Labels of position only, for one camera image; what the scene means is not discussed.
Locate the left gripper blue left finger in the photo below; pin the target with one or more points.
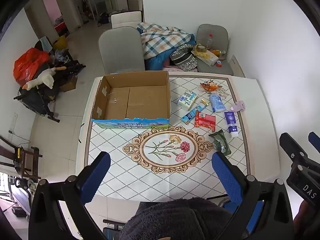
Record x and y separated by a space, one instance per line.
92 176

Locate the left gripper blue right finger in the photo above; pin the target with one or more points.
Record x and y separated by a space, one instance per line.
228 175

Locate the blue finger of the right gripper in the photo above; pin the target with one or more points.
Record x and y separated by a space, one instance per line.
314 140
290 146

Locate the green snack packet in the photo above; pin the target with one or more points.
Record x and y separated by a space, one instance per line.
220 142

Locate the purple white tube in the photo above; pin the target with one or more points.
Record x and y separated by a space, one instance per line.
231 124

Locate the red snack packet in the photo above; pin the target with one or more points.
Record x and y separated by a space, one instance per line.
205 120

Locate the light blue wipes pack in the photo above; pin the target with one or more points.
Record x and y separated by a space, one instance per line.
217 103

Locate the light blue small tube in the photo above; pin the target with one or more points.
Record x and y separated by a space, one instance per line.
191 114

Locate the yellow blue tissue pack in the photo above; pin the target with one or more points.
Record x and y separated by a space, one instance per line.
187 99

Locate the orange snack bag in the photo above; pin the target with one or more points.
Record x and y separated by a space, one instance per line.
210 86

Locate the dark fleece sleeve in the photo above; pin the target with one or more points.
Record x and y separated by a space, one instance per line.
194 218

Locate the dark wooden chair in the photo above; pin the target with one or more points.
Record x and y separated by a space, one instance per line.
18 158

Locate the small gold wrapped item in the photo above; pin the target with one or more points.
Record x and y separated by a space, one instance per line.
204 102

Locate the open cardboard box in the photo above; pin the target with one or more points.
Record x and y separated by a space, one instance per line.
139 100

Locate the small brown cardboard box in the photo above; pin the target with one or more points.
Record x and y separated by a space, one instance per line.
70 84

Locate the white goose plush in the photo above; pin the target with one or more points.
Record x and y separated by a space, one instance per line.
45 77

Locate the red plastic bag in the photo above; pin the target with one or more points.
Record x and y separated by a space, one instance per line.
26 66

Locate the grey chair near box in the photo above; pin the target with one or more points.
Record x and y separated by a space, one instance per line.
121 50

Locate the white yellow package on chair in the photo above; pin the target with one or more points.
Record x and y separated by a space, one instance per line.
206 57

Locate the black white patterned bag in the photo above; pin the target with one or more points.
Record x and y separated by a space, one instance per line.
183 57

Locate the yellow bag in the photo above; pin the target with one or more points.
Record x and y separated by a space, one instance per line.
61 43

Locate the plaid blanket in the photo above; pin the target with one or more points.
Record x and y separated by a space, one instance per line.
157 39

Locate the white chair behind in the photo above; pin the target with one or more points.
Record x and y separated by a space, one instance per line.
126 19

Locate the black stroller frame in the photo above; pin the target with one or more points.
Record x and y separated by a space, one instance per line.
38 98

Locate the grey chair by wall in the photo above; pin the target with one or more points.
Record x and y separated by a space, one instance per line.
220 43

